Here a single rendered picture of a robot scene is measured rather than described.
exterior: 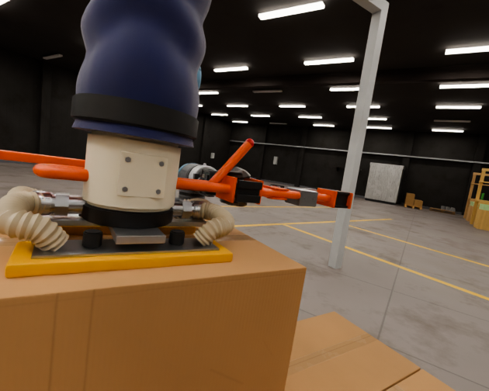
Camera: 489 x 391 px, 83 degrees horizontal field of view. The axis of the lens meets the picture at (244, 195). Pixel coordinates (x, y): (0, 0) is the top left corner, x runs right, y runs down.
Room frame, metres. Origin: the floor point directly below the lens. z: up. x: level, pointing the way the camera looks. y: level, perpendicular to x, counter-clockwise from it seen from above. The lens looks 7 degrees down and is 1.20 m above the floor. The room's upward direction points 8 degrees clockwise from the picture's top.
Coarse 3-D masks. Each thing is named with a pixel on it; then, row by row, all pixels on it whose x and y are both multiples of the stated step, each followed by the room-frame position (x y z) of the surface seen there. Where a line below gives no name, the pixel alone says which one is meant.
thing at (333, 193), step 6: (324, 192) 0.85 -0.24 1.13; (330, 192) 0.84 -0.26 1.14; (336, 192) 0.82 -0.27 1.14; (342, 192) 0.84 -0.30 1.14; (348, 192) 0.86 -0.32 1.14; (336, 198) 0.84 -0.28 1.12; (342, 198) 0.86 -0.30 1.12; (348, 198) 0.87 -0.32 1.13; (324, 204) 0.84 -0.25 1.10; (330, 204) 0.83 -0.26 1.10; (336, 204) 0.84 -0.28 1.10; (342, 204) 0.86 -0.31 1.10; (348, 204) 0.86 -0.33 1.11
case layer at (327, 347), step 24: (312, 336) 1.04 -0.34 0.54; (336, 336) 1.06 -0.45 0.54; (360, 336) 1.08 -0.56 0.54; (312, 360) 0.90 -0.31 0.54; (336, 360) 0.91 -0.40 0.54; (360, 360) 0.93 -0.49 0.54; (384, 360) 0.95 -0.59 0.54; (408, 360) 0.97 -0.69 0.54; (288, 384) 0.77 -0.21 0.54; (312, 384) 0.79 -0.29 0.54; (336, 384) 0.80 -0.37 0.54; (360, 384) 0.81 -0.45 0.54; (384, 384) 0.83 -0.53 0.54; (408, 384) 0.84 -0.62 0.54; (432, 384) 0.86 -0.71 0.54
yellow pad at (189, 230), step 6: (66, 228) 0.53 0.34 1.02; (72, 228) 0.53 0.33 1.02; (78, 228) 0.54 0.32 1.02; (84, 228) 0.54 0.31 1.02; (90, 228) 0.55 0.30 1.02; (96, 228) 0.56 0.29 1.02; (102, 228) 0.56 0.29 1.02; (108, 228) 0.57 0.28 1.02; (162, 228) 0.63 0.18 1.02; (168, 228) 0.64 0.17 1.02; (174, 228) 0.65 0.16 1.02; (180, 228) 0.66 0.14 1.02; (186, 228) 0.66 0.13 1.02; (192, 228) 0.67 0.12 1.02; (72, 234) 0.54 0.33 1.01; (78, 234) 0.54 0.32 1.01
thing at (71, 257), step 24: (72, 240) 0.44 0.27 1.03; (96, 240) 0.42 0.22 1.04; (168, 240) 0.50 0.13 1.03; (192, 240) 0.54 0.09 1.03; (24, 264) 0.35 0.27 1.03; (48, 264) 0.36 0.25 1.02; (72, 264) 0.37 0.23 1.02; (96, 264) 0.39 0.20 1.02; (120, 264) 0.41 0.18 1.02; (144, 264) 0.43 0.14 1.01; (168, 264) 0.45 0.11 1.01; (192, 264) 0.47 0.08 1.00
